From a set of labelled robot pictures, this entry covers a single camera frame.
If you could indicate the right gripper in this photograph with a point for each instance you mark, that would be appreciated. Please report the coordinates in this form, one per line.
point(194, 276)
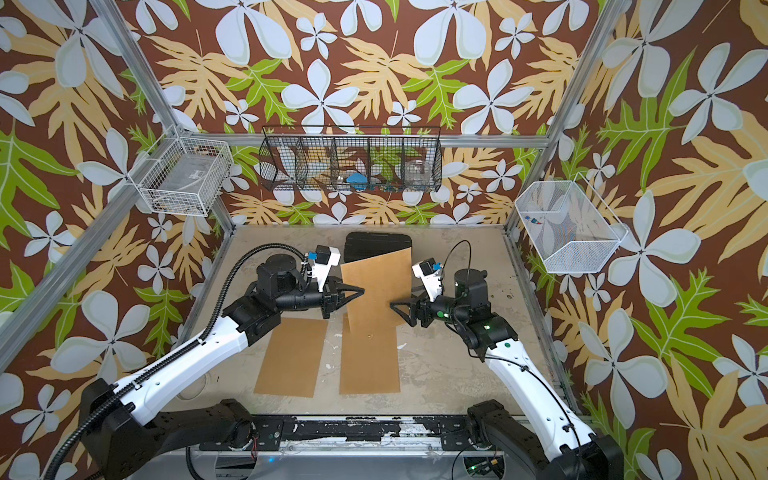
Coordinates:
point(417, 311)

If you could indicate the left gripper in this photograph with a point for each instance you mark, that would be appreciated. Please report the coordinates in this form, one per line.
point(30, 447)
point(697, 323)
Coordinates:
point(333, 294)

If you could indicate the brown file bag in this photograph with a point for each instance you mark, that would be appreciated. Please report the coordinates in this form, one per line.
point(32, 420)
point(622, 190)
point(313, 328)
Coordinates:
point(369, 361)
point(292, 360)
point(384, 278)

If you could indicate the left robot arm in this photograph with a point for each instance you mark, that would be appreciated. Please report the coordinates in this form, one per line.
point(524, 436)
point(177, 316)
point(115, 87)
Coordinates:
point(124, 425)

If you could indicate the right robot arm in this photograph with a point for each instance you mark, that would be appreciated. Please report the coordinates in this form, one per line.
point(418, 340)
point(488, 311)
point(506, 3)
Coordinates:
point(555, 443)

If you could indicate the black tool case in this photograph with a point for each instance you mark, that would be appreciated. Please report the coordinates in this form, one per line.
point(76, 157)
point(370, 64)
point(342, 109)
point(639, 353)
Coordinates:
point(360, 245)

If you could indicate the blue item in basket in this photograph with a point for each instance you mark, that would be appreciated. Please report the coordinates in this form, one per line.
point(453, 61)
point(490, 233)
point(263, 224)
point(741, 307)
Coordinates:
point(358, 181)

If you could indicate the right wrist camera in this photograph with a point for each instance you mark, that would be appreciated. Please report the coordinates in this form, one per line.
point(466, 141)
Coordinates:
point(430, 273)

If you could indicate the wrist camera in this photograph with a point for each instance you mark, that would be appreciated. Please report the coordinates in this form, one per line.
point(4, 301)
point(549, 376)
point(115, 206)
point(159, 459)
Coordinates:
point(430, 273)
point(322, 260)

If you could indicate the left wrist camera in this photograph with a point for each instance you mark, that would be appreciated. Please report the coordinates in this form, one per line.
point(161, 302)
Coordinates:
point(322, 260)

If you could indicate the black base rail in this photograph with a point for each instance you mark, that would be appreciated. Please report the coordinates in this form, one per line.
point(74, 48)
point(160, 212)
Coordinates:
point(273, 433)

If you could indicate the black wire basket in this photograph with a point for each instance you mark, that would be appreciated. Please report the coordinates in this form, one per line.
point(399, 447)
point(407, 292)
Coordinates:
point(393, 158)

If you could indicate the white wire basket right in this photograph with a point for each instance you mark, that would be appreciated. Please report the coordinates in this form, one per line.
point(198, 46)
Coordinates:
point(572, 228)

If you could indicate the white wire basket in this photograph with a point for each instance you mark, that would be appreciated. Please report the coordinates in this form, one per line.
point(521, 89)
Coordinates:
point(185, 176)
point(572, 228)

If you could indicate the white wire basket left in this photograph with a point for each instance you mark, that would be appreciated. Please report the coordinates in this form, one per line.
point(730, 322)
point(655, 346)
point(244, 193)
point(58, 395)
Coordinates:
point(185, 176)

